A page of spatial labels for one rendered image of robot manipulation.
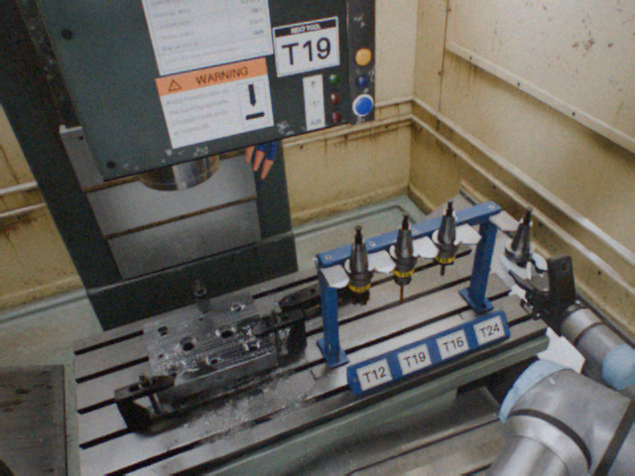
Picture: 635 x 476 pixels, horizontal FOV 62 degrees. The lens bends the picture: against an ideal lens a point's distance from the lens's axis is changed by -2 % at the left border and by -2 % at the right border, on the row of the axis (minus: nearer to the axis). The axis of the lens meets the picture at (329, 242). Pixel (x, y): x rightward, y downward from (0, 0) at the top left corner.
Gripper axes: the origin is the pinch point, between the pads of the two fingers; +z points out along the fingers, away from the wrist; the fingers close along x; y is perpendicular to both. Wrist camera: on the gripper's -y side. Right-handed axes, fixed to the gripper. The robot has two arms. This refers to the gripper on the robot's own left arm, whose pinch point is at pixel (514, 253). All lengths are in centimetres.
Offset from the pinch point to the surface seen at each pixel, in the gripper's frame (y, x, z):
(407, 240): -6.4, -24.0, 7.4
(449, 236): -4.1, -13.1, 7.1
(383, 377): 27.5, -32.3, -0.7
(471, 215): -2.5, -2.9, 13.2
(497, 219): -1.5, 2.6, 10.3
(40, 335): 65, -124, 88
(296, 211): 54, -18, 105
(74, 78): -54, -77, 5
